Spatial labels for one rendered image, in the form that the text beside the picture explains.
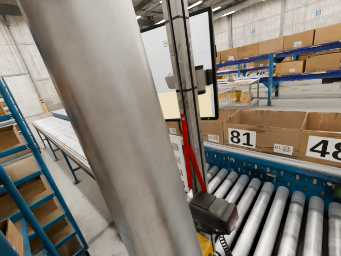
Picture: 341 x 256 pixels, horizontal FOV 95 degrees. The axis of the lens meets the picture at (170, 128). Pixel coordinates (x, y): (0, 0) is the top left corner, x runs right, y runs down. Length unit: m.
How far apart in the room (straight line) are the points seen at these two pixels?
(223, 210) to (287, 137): 0.64
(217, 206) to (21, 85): 16.33
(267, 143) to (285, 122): 0.29
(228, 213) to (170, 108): 0.34
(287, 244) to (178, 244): 0.67
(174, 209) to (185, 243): 0.04
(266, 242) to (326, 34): 5.01
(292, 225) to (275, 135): 0.40
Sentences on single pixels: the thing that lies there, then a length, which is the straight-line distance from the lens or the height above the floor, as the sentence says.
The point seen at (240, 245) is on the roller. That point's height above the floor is 0.75.
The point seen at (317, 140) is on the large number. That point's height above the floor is 1.00.
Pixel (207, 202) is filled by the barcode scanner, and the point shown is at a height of 1.09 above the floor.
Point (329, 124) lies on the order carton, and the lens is 1.25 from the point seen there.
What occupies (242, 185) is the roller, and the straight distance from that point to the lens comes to 1.03.
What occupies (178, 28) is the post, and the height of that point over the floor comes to 1.49.
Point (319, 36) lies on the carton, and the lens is 5.42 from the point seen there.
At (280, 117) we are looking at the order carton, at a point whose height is 1.01.
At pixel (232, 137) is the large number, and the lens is 1.07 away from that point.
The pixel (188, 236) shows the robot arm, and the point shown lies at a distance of 0.21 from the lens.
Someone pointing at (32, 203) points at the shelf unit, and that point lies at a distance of 1.52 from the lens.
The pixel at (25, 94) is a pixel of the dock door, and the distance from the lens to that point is 16.45.
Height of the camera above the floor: 1.42
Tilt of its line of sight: 20 degrees down
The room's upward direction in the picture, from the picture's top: 11 degrees counter-clockwise
